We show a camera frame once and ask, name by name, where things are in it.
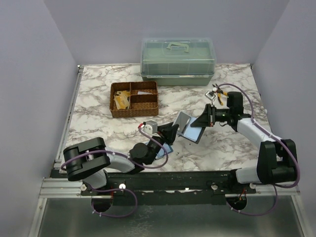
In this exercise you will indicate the white card in tray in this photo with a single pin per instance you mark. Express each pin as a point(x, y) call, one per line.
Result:
point(143, 93)

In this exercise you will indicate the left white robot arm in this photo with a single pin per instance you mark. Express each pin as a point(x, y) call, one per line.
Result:
point(86, 160)

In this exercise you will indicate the brown wicker divided tray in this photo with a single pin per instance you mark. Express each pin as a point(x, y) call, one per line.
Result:
point(140, 105)

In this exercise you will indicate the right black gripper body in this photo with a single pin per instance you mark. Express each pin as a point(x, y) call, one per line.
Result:
point(221, 114)

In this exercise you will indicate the yellow handled pliers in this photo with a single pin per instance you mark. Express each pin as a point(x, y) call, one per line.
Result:
point(219, 92)

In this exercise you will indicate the black leather card holder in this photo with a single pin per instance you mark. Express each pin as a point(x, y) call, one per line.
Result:
point(185, 130)

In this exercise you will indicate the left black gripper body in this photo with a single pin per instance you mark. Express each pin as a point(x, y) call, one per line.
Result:
point(155, 146)

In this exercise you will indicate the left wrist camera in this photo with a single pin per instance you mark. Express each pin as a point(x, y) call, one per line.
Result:
point(149, 127)

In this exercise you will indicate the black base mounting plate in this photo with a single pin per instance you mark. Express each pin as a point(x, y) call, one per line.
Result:
point(171, 188)

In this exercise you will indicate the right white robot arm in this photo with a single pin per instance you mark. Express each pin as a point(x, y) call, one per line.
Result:
point(276, 158)

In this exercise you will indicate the gold cards in tray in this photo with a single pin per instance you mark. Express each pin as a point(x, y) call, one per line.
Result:
point(122, 99)

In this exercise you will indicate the green clear-lid storage box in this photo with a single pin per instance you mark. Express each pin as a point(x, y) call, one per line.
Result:
point(178, 62)

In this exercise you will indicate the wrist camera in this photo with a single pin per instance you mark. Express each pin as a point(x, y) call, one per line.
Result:
point(149, 127)
point(212, 96)

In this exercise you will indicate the blue plastic card sleeve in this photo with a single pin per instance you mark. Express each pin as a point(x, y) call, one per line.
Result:
point(156, 151)

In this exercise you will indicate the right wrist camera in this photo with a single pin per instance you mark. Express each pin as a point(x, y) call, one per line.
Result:
point(212, 96)

